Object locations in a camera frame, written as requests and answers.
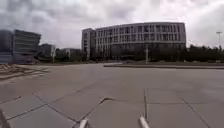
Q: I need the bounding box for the grey paved slab plaza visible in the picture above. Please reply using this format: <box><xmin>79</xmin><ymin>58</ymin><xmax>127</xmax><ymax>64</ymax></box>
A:
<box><xmin>0</xmin><ymin>63</ymin><xmax>224</xmax><ymax>128</ymax></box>

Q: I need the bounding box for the large curved grey building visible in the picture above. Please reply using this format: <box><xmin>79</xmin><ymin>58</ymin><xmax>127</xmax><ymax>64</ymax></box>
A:
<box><xmin>81</xmin><ymin>21</ymin><xmax>187</xmax><ymax>62</ymax></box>

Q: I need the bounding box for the low raised kerb strip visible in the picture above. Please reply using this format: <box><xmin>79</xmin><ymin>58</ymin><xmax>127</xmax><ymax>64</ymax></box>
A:
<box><xmin>103</xmin><ymin>62</ymin><xmax>224</xmax><ymax>70</ymax></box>

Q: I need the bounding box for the robot's own part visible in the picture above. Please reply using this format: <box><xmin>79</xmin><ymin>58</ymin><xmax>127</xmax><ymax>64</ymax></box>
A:
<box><xmin>78</xmin><ymin>118</ymin><xmax>89</xmax><ymax>128</ymax></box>
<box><xmin>138</xmin><ymin>115</ymin><xmax>151</xmax><ymax>128</ymax></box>

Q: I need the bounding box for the small distant building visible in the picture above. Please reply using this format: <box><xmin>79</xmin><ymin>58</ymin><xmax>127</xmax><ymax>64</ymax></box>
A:
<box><xmin>39</xmin><ymin>43</ymin><xmax>57</xmax><ymax>58</ymax></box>

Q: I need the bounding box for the grey striped block building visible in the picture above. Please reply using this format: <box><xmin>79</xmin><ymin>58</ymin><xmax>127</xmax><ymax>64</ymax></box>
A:
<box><xmin>0</xmin><ymin>28</ymin><xmax>42</xmax><ymax>65</ymax></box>

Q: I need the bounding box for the row of dark trees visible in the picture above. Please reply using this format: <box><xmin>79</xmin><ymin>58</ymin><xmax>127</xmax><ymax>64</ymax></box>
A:
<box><xmin>184</xmin><ymin>44</ymin><xmax>224</xmax><ymax>63</ymax></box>

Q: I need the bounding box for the low stepped paving area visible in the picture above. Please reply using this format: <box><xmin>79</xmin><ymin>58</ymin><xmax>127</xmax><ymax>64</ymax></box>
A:
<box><xmin>0</xmin><ymin>63</ymin><xmax>51</xmax><ymax>81</ymax></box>

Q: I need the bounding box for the tall lamp pole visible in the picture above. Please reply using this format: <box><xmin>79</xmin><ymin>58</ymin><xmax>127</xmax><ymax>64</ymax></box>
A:
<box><xmin>215</xmin><ymin>31</ymin><xmax>223</xmax><ymax>49</ymax></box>

